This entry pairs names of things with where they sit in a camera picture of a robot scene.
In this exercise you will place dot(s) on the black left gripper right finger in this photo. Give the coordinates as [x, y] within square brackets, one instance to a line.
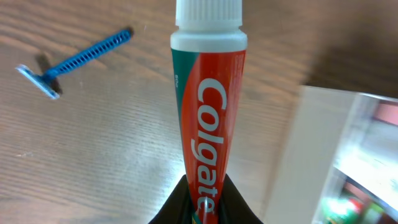
[233, 208]

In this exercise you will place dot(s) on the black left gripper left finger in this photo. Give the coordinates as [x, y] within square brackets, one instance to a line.
[178, 207]

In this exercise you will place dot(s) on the green Dettol soap box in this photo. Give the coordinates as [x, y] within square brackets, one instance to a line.
[350, 210]

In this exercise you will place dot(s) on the cream box with pink inside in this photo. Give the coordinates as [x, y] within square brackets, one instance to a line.
[306, 160]

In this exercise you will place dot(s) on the Colgate toothpaste tube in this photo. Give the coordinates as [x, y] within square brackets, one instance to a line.
[208, 52]

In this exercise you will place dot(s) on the blue disposable razor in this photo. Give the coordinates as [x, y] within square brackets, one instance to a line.
[44, 82]

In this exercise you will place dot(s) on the white Pantene tube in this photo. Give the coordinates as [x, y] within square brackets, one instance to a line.
[365, 164]

